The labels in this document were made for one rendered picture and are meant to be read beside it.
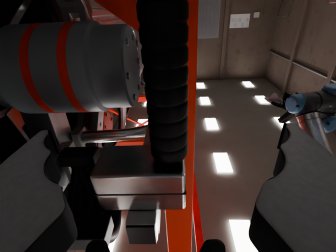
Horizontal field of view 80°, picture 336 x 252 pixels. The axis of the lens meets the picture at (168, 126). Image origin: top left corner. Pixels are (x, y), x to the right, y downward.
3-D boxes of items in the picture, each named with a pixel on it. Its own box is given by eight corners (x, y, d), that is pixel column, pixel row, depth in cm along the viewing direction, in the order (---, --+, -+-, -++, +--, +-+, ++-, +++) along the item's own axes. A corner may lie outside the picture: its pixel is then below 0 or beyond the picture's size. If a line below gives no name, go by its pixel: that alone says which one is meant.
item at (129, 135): (68, 133, 41) (82, 172, 46) (164, 130, 40) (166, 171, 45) (97, 99, 56) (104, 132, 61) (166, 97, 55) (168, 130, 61)
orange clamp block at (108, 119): (77, 131, 59) (90, 137, 68) (103, 130, 59) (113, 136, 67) (79, 108, 61) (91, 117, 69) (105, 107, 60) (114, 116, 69)
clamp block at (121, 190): (87, 176, 18) (99, 214, 21) (186, 174, 18) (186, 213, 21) (103, 144, 23) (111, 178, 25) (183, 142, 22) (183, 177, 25)
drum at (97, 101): (-60, 29, 24) (-5, 130, 31) (117, 20, 23) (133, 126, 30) (18, 22, 36) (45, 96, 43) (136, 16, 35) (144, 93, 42)
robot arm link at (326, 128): (345, 115, 82) (337, 132, 86) (322, 104, 91) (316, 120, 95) (328, 117, 81) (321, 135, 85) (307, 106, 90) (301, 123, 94)
